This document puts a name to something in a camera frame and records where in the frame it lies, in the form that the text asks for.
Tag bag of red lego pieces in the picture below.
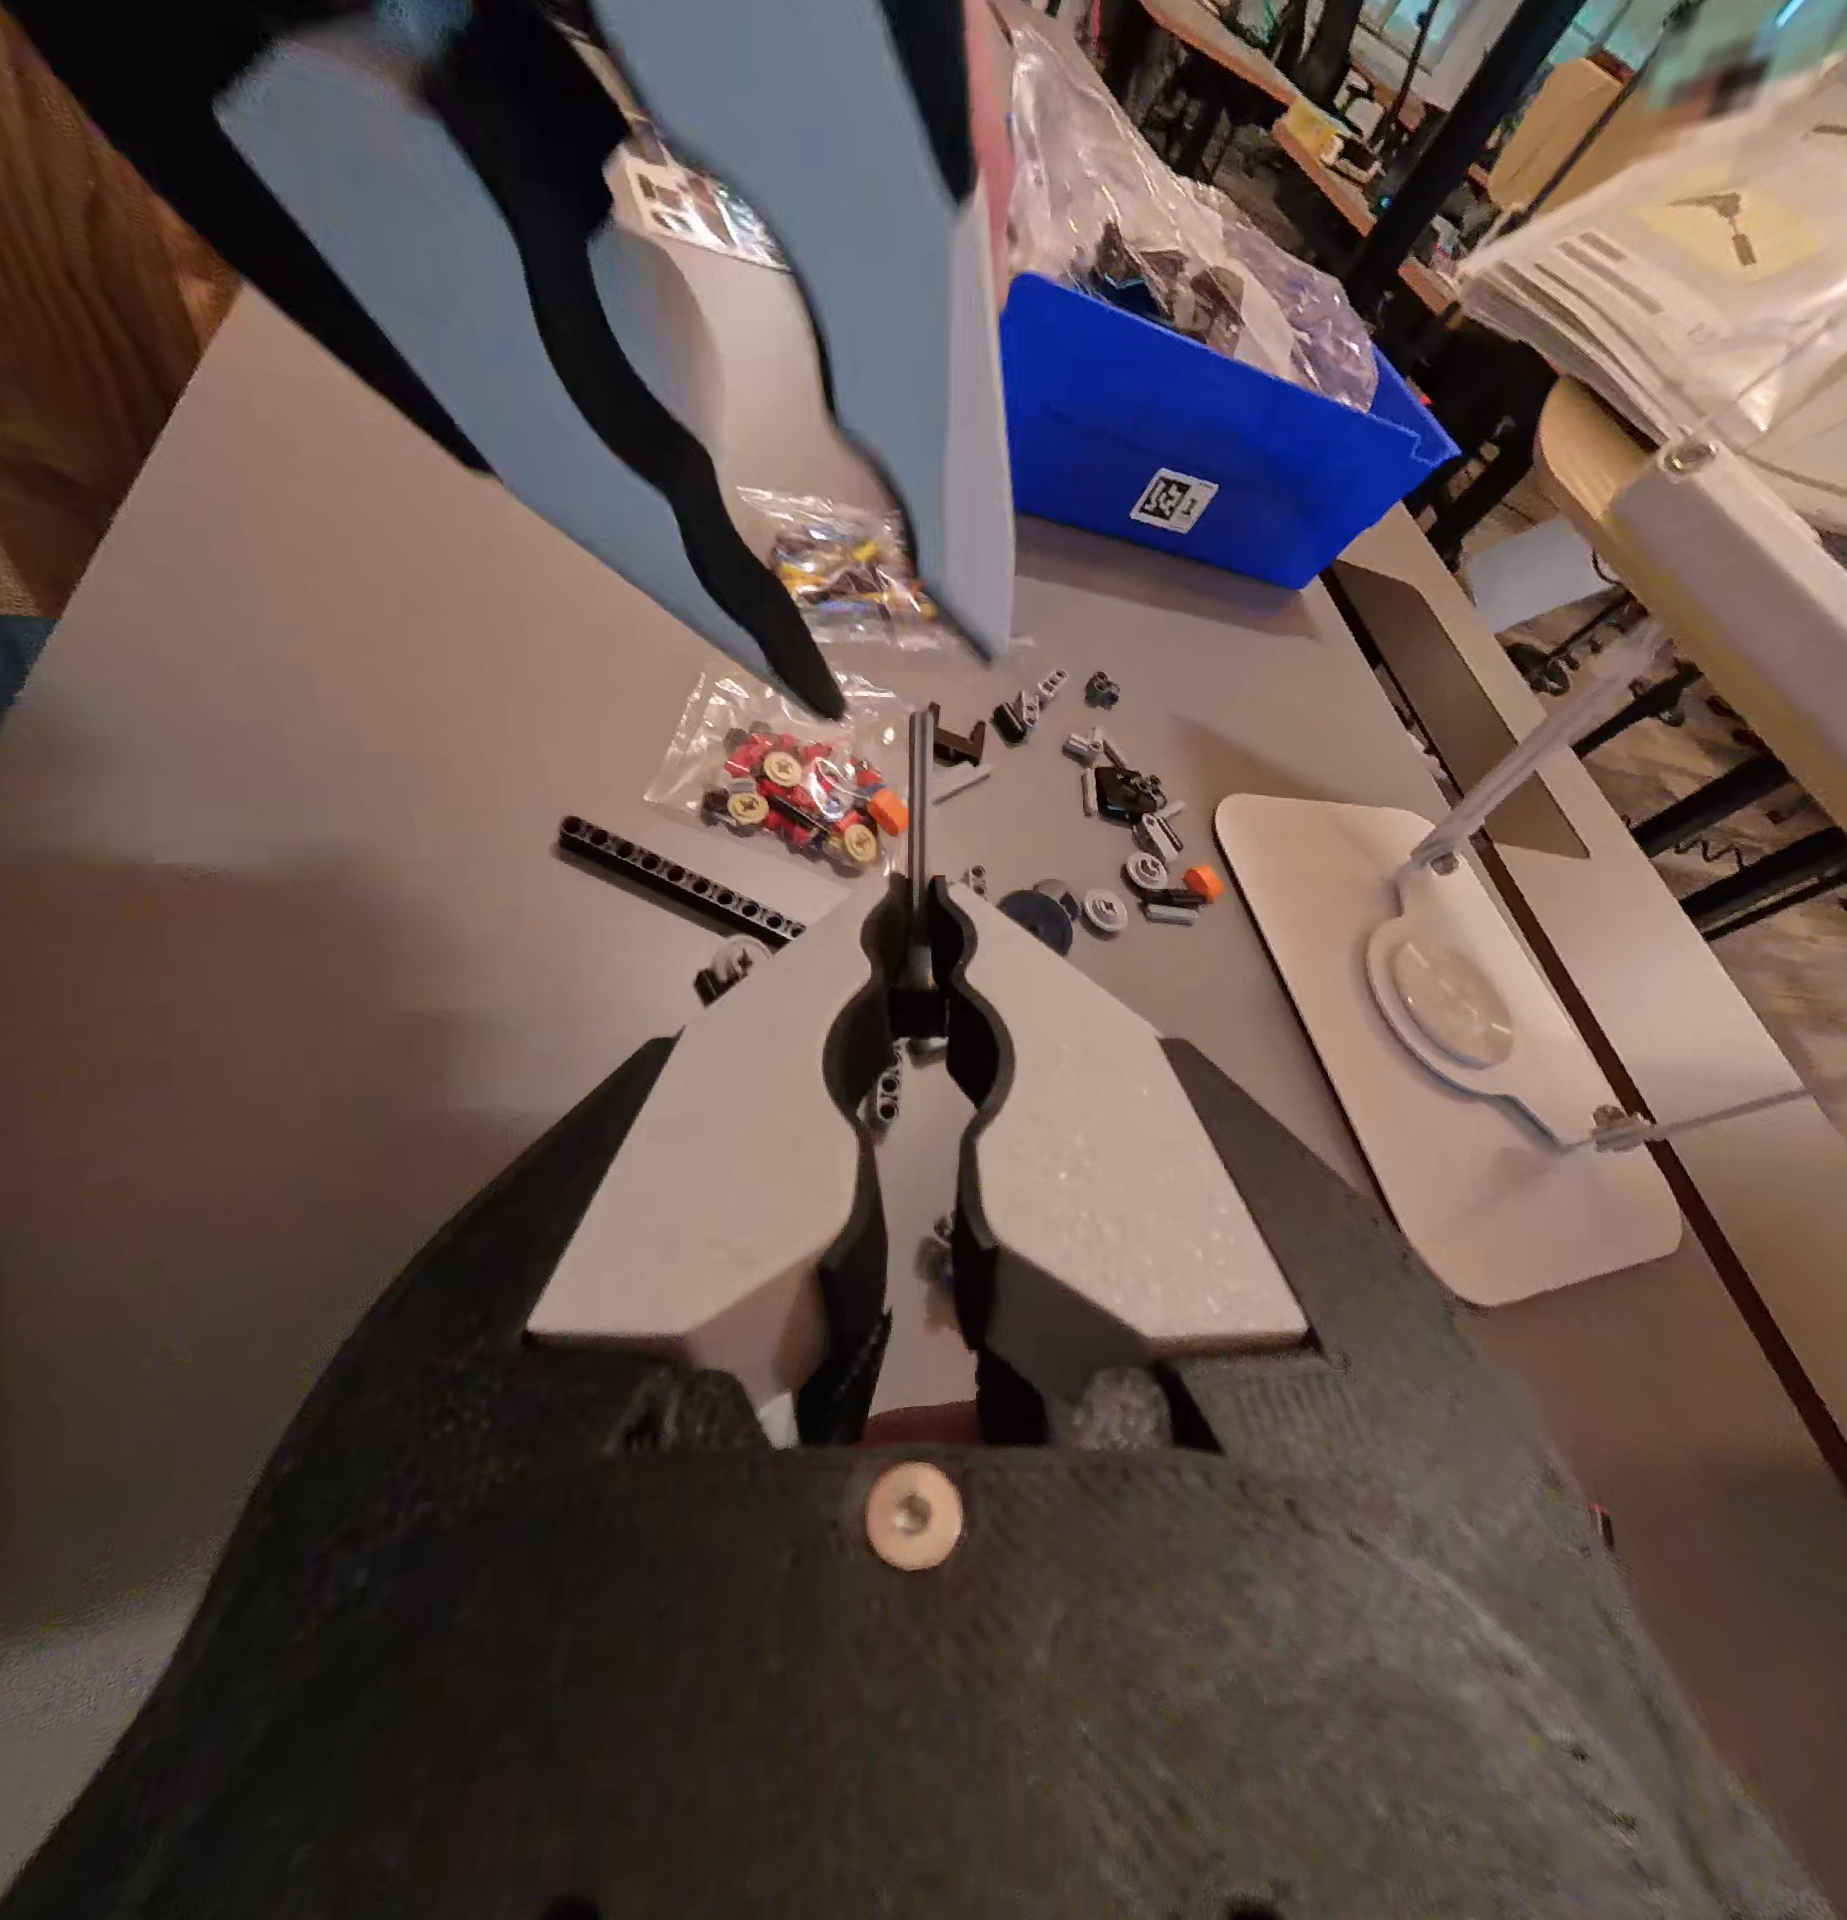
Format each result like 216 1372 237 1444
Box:
644 667 913 879

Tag bag of yellow blue pieces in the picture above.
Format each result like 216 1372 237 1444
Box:
737 481 973 657

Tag lego axle assembly with gear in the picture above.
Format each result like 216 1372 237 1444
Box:
890 709 955 1043

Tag black pole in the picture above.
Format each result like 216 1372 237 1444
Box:
1339 0 1592 309

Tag lego instruction booklet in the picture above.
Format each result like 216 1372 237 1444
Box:
1453 59 1847 458

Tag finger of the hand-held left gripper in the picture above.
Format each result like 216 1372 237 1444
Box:
215 31 853 721
589 0 1018 664

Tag blue storage bin with tag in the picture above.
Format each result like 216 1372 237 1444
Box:
998 270 1465 597

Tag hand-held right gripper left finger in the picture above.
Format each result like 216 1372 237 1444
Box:
530 882 907 1444

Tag clear bags of lego parts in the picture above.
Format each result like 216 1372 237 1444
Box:
1003 13 1387 409

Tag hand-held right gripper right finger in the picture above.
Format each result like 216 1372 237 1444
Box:
938 885 1307 1444

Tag white book stand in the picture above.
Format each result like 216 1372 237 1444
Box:
1212 374 1847 1309

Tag long black lego beam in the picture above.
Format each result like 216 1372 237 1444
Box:
557 813 808 948

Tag lego sticker sheet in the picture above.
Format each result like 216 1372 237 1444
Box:
604 136 793 273

